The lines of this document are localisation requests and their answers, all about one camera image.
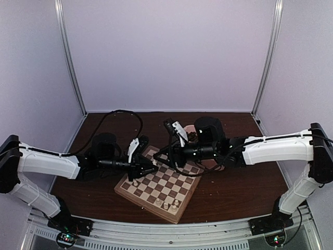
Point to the front aluminium rail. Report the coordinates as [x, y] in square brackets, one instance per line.
[233, 234]

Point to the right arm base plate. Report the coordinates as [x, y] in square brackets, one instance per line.
[268, 224]

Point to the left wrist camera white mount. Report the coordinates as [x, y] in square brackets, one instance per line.
[137, 146]

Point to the right aluminium frame post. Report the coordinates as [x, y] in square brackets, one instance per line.
[275, 31]

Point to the left aluminium frame post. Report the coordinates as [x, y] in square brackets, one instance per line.
[68, 57]

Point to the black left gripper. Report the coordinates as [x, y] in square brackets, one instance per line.
[138, 162]

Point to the wooden chess board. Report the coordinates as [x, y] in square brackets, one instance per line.
[165, 184]

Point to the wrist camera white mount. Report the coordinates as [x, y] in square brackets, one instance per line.
[137, 146]
[174, 128]

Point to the aluminium frame post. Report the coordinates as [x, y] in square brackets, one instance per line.
[275, 31]
[68, 57]

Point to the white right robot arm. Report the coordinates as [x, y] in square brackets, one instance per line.
[310, 145]

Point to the pink double bowl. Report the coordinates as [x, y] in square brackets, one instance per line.
[205, 164]

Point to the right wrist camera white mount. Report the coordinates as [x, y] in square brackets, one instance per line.
[174, 128]

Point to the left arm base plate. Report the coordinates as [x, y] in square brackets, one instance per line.
[72, 225]

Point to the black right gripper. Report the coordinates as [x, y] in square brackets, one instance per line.
[177, 154]

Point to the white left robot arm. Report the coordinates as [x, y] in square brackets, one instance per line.
[104, 155]

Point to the white bishop piece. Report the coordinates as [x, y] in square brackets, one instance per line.
[158, 201]

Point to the dark chess pieces pile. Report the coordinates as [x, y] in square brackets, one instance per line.
[192, 136]

